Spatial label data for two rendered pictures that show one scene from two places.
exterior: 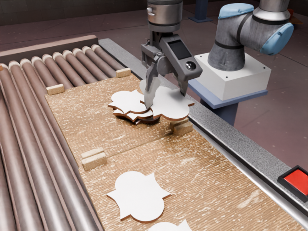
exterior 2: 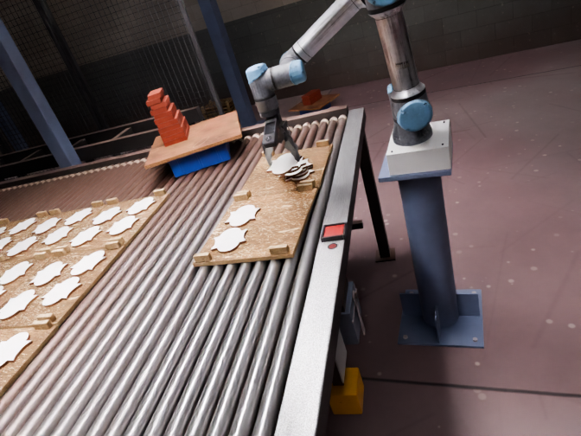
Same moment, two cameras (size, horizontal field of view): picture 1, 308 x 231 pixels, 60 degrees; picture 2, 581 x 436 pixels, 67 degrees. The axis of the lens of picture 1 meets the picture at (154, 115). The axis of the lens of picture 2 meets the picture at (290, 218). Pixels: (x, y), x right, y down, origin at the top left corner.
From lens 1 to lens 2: 128 cm
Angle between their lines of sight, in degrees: 44
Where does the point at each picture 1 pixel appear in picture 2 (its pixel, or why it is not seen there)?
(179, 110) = (283, 169)
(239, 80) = (404, 156)
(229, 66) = (401, 141)
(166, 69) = not seen: hidden behind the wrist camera
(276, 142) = not seen: outside the picture
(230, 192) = (284, 225)
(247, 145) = (340, 207)
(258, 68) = (436, 144)
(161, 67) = not seen: hidden behind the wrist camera
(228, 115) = (416, 194)
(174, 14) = (264, 106)
